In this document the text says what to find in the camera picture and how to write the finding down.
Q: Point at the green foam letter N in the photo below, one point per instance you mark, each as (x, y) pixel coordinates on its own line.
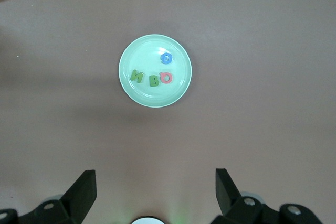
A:
(136, 76)

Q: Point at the red foam letter Q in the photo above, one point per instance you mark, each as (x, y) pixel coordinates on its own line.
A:
(168, 80)

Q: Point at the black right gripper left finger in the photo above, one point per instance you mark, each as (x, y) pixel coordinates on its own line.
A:
(78, 197)

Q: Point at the green foam letter B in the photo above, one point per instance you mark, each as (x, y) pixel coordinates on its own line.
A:
(151, 80)

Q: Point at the brown table mat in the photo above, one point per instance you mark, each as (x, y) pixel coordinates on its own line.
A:
(262, 51)

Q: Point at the green plate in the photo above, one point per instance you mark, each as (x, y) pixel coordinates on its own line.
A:
(155, 95)

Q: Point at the blue foam letter G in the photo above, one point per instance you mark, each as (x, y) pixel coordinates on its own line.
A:
(164, 62)

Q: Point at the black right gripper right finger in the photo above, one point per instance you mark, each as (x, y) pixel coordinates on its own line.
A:
(231, 197)

